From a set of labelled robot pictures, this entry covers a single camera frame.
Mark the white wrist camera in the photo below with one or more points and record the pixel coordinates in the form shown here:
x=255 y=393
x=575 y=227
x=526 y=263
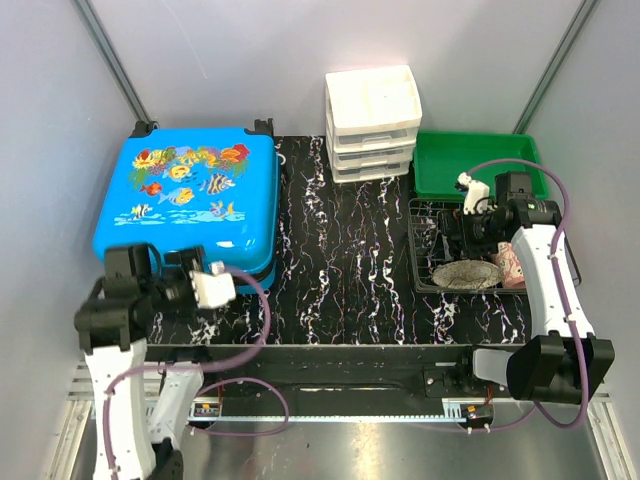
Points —
x=476 y=195
x=212 y=290

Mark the blue fish-print suitcase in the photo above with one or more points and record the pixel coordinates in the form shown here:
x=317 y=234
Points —
x=211 y=187

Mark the black wire basket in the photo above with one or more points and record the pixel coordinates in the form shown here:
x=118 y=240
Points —
x=429 y=248

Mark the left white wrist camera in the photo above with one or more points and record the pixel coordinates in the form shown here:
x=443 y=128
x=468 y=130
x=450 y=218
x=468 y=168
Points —
x=212 y=290

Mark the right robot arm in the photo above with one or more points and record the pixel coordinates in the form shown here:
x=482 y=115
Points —
x=563 y=362

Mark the speckled grey plate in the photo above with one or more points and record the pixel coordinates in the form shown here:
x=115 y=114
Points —
x=467 y=275

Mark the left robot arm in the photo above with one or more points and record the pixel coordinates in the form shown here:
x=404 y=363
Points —
x=133 y=442

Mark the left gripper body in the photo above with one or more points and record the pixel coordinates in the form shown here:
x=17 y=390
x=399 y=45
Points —
x=173 y=287

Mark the green plastic tray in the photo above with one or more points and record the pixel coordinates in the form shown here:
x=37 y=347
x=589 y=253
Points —
x=439 y=157

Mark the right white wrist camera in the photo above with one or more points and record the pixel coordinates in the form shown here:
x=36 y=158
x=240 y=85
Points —
x=476 y=195

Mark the white plastic drawer unit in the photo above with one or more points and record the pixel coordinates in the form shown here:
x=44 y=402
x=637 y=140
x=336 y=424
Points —
x=372 y=120

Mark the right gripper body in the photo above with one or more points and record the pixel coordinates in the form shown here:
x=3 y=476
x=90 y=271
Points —
x=479 y=234

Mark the pink patterned cup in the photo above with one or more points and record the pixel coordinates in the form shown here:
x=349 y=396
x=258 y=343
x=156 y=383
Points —
x=511 y=271

